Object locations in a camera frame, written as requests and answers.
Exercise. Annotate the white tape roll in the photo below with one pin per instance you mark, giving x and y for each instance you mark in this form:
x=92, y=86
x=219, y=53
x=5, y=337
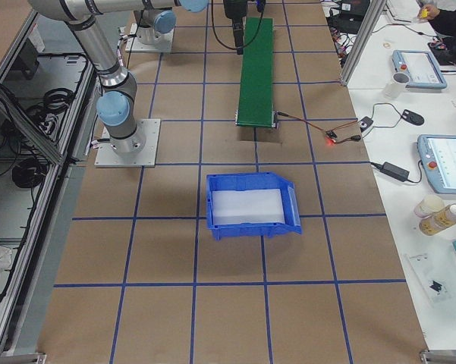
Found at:
x=396, y=85

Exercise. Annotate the blue plastic bin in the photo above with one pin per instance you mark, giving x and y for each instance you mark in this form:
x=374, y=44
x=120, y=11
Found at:
x=253, y=181

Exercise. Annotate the teach pendant far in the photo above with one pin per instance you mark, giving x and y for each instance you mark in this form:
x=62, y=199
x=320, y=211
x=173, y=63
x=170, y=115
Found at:
x=421, y=67

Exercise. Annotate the green conveyor belt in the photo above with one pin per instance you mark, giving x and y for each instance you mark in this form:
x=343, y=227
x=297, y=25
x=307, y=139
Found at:
x=255, y=105

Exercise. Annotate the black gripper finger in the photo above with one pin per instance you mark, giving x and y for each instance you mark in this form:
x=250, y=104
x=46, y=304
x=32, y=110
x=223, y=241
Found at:
x=237, y=26

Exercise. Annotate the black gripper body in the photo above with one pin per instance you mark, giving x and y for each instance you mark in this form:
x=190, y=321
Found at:
x=232, y=8

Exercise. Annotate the black computer mouse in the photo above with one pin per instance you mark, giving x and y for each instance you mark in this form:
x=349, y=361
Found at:
x=412, y=117

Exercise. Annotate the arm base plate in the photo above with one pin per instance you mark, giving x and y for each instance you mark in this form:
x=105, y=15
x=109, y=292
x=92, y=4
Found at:
x=147, y=40
x=136, y=151

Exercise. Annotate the white foam sheet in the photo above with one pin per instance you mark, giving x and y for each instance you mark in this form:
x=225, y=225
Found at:
x=248, y=206

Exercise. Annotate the aluminium frame post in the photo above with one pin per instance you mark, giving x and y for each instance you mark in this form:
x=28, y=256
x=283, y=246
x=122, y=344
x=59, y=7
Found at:
x=368, y=24

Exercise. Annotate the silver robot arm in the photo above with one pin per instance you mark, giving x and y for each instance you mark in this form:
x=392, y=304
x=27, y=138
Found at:
x=152, y=26
x=116, y=107

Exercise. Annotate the teach pendant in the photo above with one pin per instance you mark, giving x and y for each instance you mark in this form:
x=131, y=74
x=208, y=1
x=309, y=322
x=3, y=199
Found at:
x=438, y=155
x=421, y=67

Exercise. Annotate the black power adapter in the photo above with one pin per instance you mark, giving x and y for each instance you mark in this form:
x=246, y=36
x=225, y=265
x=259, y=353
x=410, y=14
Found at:
x=396, y=172

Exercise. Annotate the teach pendant near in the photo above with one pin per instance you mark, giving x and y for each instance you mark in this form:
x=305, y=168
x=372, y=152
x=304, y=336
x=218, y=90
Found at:
x=438, y=155

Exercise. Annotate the small red-lit controller board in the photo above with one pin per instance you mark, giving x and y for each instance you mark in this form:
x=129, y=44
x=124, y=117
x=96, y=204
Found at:
x=330, y=137

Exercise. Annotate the yellow drink can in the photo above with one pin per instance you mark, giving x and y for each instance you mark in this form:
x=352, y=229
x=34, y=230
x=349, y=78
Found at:
x=439, y=221

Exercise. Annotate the white paper cup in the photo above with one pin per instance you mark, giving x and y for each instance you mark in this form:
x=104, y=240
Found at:
x=429, y=204

